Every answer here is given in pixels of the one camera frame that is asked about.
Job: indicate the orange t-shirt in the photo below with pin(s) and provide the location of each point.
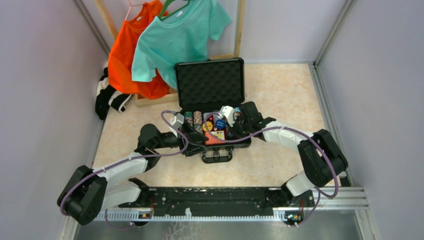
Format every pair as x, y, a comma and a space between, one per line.
122, 54

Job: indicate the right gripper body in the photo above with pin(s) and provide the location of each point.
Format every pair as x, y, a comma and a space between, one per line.
241, 127

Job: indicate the teal t-shirt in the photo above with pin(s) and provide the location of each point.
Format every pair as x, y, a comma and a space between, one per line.
182, 37

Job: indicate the yellow round button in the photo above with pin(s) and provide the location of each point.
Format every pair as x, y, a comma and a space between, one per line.
207, 126

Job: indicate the black white striped garment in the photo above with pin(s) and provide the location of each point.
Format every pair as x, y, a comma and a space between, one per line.
108, 97

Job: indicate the wooden clothes rack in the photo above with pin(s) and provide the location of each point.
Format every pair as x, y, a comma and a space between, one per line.
173, 96

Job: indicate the red playing card box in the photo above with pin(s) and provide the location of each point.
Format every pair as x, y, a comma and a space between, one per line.
215, 137

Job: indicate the blue backed card deck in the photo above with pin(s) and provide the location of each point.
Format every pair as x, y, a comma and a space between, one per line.
216, 115

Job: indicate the green blue chip row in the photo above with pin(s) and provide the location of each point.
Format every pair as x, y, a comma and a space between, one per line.
188, 116

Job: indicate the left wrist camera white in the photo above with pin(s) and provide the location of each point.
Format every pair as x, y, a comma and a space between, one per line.
176, 121

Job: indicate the tan blue chip row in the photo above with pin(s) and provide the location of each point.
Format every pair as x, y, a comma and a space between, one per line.
198, 121

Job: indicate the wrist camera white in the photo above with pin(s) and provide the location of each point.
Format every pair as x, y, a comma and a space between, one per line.
227, 112
176, 121

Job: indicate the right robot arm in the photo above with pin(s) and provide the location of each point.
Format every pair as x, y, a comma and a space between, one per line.
321, 157

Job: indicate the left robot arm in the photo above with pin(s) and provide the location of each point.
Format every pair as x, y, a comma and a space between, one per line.
92, 190

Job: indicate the blue round button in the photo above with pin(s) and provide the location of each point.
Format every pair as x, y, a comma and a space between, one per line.
220, 124

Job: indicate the red black triangle marker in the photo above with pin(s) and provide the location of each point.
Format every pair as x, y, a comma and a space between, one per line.
209, 117

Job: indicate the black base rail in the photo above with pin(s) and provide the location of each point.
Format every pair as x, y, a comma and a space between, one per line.
217, 201

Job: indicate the black poker set case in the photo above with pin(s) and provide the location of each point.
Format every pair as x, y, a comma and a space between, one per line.
206, 86

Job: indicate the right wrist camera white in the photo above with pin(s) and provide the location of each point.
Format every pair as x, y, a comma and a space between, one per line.
227, 112

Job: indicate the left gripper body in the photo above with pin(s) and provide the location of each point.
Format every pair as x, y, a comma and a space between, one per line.
183, 129

